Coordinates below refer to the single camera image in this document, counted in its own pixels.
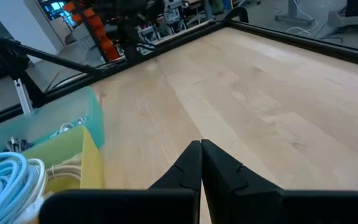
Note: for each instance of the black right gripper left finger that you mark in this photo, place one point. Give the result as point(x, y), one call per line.
point(185, 174)

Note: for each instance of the black aluminium table frame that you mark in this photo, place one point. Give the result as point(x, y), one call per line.
point(179, 37)

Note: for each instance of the lit monitor screen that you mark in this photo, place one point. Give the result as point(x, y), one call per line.
point(54, 6)

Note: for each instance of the orange machine part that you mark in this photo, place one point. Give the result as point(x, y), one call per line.
point(104, 40)

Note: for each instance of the white frame bracket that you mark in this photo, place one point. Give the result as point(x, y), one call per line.
point(23, 96)

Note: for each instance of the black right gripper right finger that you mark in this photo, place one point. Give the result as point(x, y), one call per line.
point(228, 193)

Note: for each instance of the yellow translucent plastic bin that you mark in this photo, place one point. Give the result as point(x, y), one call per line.
point(92, 168)

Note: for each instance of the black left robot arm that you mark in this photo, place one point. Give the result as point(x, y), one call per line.
point(130, 40)

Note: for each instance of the green translucent plastic bin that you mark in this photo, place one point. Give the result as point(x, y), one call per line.
point(57, 112)

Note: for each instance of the grey furniture foot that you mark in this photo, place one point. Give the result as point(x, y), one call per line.
point(294, 15)

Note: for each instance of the grey floor equipment base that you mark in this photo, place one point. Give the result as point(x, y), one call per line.
point(353, 15)

